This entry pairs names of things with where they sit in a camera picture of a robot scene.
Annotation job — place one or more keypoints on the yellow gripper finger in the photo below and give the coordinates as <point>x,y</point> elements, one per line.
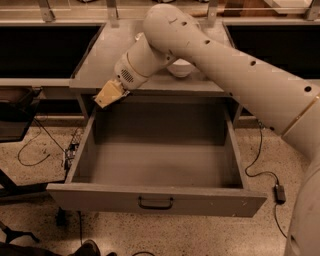
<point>111,92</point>

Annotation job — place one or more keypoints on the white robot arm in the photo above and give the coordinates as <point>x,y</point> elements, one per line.
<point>282,101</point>

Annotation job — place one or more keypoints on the grey cabinet top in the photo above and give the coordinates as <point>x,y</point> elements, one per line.
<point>98,67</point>

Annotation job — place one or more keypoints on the open grey top drawer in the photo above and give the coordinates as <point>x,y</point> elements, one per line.
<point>157,148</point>

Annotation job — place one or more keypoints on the white bowl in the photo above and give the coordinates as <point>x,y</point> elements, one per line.
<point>181,68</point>

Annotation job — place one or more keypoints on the power strip on floor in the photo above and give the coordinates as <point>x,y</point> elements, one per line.
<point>69,155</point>

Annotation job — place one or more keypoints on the black chair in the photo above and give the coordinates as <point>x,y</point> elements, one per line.
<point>18,107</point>

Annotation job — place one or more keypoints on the dark shoe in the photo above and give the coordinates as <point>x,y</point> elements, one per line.
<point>88,248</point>

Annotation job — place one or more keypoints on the black power adapter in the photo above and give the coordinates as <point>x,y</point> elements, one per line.
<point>280,196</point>

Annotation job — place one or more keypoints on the black drawer handle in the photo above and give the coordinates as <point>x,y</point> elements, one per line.
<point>155,204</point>

